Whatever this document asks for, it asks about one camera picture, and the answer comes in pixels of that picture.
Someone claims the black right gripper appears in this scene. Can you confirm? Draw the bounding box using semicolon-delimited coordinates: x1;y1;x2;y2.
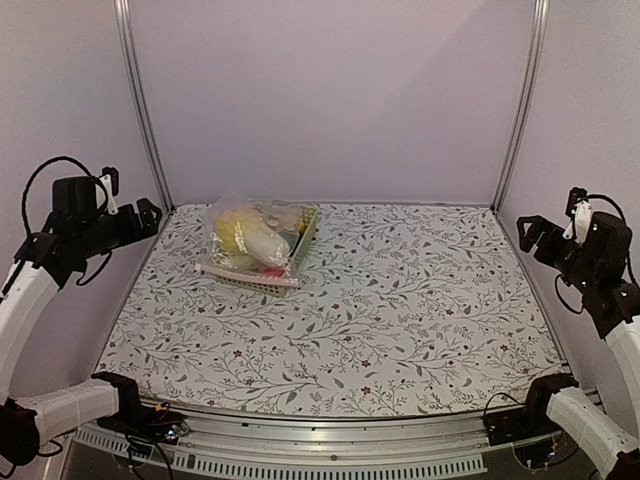
518;215;598;293

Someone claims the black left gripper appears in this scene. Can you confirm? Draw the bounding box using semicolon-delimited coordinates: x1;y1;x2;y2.
78;196;163;258

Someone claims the toy napa cabbage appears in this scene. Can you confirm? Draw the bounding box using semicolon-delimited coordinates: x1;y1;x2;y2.
214;206;291;268

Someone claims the clear zip top bag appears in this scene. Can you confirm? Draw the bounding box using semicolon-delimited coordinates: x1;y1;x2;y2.
198;191;321;289

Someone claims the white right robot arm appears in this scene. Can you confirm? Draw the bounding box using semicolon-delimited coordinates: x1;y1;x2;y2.
516;204;639;479

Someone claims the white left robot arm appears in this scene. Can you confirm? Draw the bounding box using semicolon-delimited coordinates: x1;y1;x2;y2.
1;168;162;468

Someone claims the red toy food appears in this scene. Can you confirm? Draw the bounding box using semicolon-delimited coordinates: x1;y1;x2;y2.
259;266;285;278

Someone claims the pale green plastic basket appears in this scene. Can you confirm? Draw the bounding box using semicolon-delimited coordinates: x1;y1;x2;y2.
200;200;320;299

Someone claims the floral patterned table mat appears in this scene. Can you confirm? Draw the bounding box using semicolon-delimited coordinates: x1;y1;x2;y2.
98;204;567;417

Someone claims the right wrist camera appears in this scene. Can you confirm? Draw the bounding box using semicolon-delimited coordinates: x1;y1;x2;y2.
563;187;592;245

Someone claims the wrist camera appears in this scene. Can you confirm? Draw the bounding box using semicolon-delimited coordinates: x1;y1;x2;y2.
563;187;592;245
96;166;119;215

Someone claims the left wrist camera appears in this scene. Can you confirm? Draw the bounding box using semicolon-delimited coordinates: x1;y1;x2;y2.
96;166;119;215

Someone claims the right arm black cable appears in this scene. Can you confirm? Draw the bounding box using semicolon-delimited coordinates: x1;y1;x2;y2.
589;193;640;291

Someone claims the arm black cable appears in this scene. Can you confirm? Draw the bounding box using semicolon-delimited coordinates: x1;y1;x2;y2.
19;155;111;236
589;193;640;291

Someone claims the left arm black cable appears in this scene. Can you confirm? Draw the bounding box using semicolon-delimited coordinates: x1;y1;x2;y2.
19;155;111;236

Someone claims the left aluminium frame post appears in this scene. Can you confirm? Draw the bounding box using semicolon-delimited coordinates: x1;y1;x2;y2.
113;0;175;212

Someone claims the aluminium frame post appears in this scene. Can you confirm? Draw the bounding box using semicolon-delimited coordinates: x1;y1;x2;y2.
491;0;550;213
113;0;175;212

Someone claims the right aluminium frame post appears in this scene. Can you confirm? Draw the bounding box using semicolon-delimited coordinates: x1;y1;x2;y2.
491;0;550;213

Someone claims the front aluminium rail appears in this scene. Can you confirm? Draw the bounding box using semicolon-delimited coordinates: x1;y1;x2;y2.
59;394;621;480

